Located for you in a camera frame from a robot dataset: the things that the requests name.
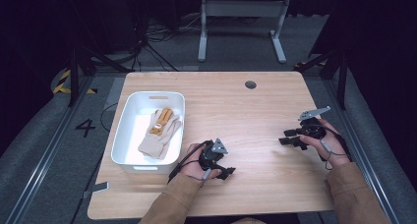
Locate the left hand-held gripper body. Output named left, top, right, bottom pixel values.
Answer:
left=198, top=138, right=229, bottom=172

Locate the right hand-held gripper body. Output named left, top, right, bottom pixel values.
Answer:
left=295, top=105, right=331, bottom=140

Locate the white plastic bin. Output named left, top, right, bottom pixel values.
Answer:
left=110, top=90, right=186, bottom=175

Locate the person's left hand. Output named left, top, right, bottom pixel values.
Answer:
left=180, top=142, right=222, bottom=188

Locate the person's right hand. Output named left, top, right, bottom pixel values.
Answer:
left=299, top=118, right=350, bottom=169

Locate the person's tan clothed knee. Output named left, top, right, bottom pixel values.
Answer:
left=229, top=217, right=268, bottom=224

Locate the black metal stand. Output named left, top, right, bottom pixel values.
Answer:
left=67, top=45, right=133, bottom=108
left=293, top=48, right=349, bottom=111

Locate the left hand-held gripper black cable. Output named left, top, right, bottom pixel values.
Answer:
left=167, top=140, right=214, bottom=188

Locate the hand-held gripper black cable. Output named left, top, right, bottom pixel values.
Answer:
left=167, top=140, right=214, bottom=188
left=314, top=124, right=354, bottom=171

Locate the right hand-held gripper black cable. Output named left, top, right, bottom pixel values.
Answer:
left=314, top=124, right=354, bottom=171

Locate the thin black floor cable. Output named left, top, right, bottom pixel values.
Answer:
left=99, top=102, right=119, bottom=133

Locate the grey metal bracket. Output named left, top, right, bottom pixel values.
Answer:
left=82, top=181, right=110, bottom=199

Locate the white metal desk frame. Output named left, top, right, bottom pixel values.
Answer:
left=197, top=0, right=292, bottom=64

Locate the tangle of floor cables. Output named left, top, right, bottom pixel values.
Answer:
left=144, top=12, right=203, bottom=43

